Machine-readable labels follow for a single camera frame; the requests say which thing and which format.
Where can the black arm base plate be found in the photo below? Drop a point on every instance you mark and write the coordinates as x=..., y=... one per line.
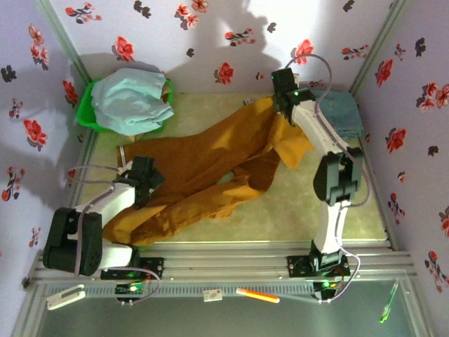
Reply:
x=296, y=267
x=154, y=267

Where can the beige marbled table mat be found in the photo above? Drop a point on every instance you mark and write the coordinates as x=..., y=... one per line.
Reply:
x=298, y=210

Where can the mustard brown trousers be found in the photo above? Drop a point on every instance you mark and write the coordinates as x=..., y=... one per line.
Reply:
x=196, y=158

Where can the aluminium corner post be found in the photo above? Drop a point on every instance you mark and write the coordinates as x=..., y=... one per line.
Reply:
x=379, y=45
x=63, y=35

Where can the green plastic basket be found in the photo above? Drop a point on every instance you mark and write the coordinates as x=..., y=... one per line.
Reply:
x=84, y=112

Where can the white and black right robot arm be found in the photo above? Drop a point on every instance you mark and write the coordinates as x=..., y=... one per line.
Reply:
x=312, y=119

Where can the folded grey-blue trousers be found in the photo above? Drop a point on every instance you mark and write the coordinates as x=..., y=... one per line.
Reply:
x=347, y=112

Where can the aluminium rail frame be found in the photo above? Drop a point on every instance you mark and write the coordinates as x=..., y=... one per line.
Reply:
x=228, y=263

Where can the white flat device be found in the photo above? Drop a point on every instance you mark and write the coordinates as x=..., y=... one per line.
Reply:
x=65, y=297

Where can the green pen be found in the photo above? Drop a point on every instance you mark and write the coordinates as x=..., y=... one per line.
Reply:
x=389, y=302

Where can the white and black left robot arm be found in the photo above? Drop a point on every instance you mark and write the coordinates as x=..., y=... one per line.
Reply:
x=112, y=200

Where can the orange marker pen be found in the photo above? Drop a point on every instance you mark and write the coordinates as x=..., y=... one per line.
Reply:
x=257, y=295

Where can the light blue trousers pile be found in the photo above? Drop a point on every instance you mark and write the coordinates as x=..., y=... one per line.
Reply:
x=133, y=102

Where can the small lit circuit board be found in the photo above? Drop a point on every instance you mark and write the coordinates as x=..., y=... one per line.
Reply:
x=326, y=286
x=129, y=289

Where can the small white card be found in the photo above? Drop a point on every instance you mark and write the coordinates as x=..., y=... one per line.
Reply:
x=212, y=295

